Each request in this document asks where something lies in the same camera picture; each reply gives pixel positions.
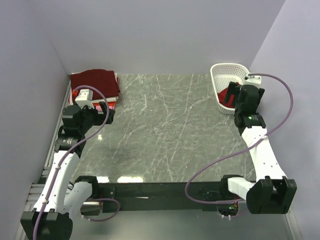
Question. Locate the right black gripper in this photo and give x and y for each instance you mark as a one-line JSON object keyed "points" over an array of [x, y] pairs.
{"points": [[236, 92]]}

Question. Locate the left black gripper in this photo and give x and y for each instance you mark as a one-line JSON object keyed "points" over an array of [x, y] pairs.
{"points": [[100, 114]]}

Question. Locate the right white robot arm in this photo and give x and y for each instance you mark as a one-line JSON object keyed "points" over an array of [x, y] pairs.
{"points": [[273, 191]]}

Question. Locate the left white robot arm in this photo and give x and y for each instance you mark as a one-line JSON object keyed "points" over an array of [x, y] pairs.
{"points": [[54, 213]]}

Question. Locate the folded pink t-shirt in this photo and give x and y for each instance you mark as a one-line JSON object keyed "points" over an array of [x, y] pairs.
{"points": [[99, 109]]}

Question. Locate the folded orange-red t-shirt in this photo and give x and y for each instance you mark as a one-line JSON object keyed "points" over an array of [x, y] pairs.
{"points": [[113, 103]]}

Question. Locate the white perforated plastic basket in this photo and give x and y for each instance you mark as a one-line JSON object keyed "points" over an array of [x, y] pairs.
{"points": [[221, 75]]}

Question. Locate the folded dark red t-shirt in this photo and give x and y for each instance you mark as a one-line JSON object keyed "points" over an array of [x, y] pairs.
{"points": [[101, 79]]}

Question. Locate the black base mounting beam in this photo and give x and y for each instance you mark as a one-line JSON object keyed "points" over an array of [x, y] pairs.
{"points": [[143, 196]]}

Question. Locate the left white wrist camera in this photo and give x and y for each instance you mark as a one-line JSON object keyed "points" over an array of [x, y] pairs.
{"points": [[83, 98]]}

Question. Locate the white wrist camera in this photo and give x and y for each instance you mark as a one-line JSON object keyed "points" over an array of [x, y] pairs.
{"points": [[83, 98], [254, 80]]}

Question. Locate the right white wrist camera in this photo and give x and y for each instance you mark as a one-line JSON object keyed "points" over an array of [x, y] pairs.
{"points": [[254, 80]]}

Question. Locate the aluminium extrusion rail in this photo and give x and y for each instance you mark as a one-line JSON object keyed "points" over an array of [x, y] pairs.
{"points": [[34, 193]]}

